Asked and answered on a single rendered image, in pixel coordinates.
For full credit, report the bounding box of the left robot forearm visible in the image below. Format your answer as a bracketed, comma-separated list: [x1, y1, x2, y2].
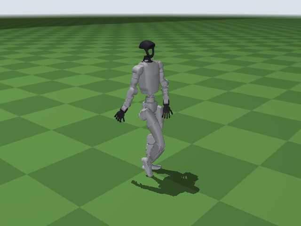
[161, 85, 169, 104]

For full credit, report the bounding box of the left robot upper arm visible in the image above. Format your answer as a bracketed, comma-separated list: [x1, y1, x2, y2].
[157, 61, 169, 87]

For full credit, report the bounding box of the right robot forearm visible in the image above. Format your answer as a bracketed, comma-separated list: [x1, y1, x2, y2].
[121, 88, 134, 111]

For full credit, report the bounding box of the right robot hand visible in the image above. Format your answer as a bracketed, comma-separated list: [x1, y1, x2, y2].
[114, 108, 128, 122]

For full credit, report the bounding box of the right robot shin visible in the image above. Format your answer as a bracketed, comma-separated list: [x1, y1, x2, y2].
[147, 142, 165, 166]

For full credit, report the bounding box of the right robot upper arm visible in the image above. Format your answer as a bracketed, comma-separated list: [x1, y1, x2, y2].
[129, 65, 144, 95]

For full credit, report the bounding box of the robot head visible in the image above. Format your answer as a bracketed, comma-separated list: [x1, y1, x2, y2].
[139, 40, 155, 63]

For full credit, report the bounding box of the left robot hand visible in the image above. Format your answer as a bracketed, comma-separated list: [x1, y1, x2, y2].
[162, 100, 173, 119]

